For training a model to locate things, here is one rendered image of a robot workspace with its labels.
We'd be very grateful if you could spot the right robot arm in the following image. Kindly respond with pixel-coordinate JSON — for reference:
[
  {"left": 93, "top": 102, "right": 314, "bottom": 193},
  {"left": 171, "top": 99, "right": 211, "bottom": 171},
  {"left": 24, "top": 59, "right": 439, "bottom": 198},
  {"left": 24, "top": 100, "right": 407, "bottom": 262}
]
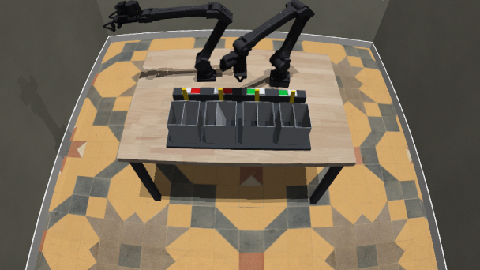
[{"left": 114, "top": 0, "right": 233, "bottom": 81}]

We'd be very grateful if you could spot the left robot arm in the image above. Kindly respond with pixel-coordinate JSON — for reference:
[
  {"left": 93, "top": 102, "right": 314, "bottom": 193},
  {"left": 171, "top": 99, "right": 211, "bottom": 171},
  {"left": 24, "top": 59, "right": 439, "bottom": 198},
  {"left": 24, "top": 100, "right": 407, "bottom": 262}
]
[{"left": 219, "top": 0, "right": 315, "bottom": 83}]

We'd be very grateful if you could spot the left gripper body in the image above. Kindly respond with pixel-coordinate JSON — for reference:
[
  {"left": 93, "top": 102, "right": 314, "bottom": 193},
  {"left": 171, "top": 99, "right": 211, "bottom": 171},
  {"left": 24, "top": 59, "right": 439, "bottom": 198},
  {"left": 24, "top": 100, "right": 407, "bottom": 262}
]
[{"left": 234, "top": 64, "right": 247, "bottom": 79}]

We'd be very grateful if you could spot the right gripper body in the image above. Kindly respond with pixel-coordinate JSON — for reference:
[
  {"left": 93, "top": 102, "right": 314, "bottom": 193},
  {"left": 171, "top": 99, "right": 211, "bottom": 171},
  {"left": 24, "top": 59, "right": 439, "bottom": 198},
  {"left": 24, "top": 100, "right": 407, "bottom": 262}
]
[{"left": 111, "top": 15, "right": 129, "bottom": 29}]

